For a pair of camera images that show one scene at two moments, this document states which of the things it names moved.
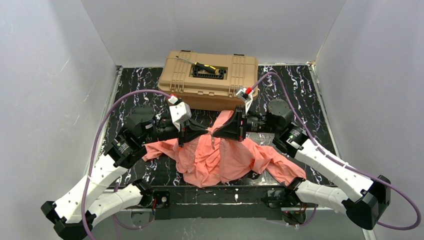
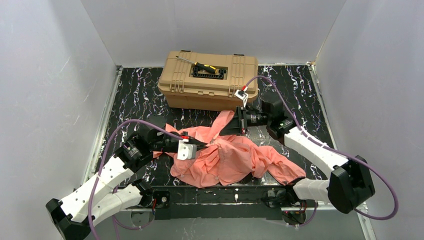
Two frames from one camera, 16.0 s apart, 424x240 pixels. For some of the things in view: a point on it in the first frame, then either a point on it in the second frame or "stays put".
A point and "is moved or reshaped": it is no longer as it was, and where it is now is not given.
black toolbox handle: (218, 76) stays put
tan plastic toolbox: (208, 81) stays put
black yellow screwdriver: (207, 67) stays put
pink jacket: (205, 160) is moved or reshaped
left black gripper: (182, 132) -> (196, 144)
